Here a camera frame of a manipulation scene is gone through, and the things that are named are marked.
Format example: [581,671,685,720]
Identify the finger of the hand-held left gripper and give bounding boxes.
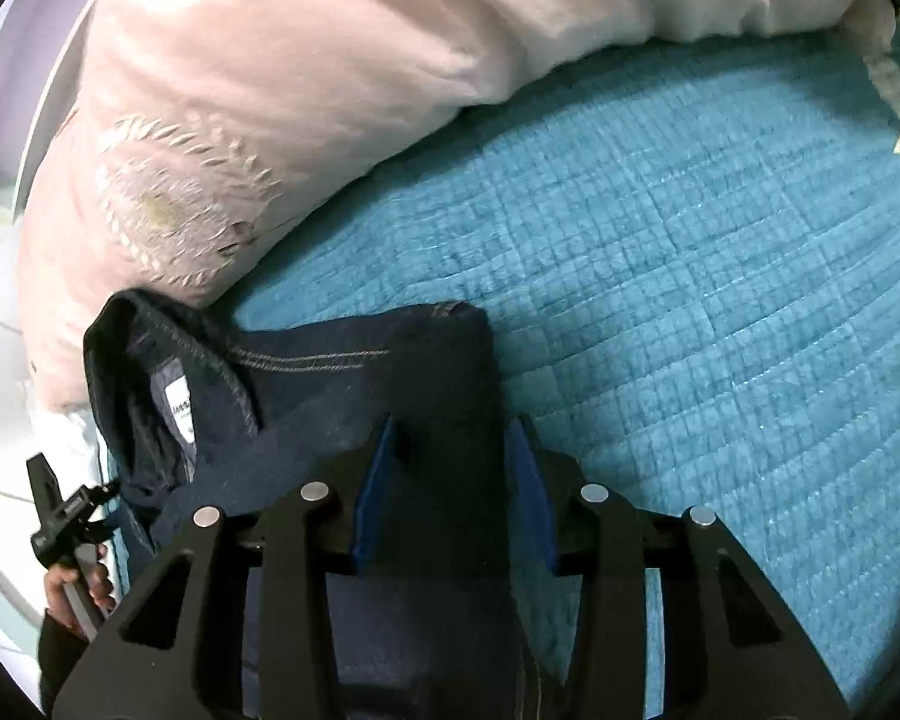
[27,454,58,533]
[75,481,119,520]

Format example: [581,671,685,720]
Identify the dark blue jeans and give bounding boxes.
[82,289,580,720]

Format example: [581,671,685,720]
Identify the person's left forearm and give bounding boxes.
[36,607,95,720]

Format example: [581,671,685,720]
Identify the teal quilted bed mat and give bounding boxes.
[105,34,900,713]

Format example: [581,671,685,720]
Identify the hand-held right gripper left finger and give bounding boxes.
[51,414,406,720]

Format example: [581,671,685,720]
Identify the person's left hand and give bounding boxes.
[43,540,118,627]

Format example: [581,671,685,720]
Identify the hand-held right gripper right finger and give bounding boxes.
[504,414,852,720]

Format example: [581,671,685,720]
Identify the pink embroidered duvet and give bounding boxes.
[15,0,871,415]

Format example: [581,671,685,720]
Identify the lavender shelf unit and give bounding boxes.
[0,0,113,192]

